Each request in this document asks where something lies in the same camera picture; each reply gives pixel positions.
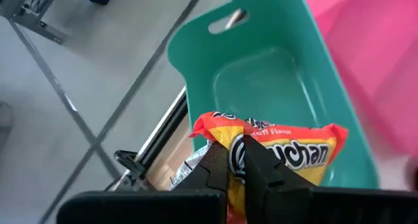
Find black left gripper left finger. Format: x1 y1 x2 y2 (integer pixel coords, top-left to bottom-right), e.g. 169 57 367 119
57 140 231 224

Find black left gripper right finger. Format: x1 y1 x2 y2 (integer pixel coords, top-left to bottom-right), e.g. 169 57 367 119
242 135 418 224

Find orange yellow ramen packet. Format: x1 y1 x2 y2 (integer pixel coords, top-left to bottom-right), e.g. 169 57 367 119
168 111 349 224

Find teal plastic bin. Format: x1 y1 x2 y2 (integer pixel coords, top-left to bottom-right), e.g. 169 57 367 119
167 0 379 189

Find pink plastic bin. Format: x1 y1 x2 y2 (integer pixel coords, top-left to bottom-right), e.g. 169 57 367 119
298 0 418 159

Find black cable clamp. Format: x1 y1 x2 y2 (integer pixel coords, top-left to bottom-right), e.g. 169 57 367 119
113 150 146 179

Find black aluminium frame rail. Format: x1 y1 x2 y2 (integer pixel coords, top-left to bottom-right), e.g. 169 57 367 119
107 86 189 191

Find grey metal table frame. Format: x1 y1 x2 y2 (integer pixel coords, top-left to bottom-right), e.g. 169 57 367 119
0 0 68 44

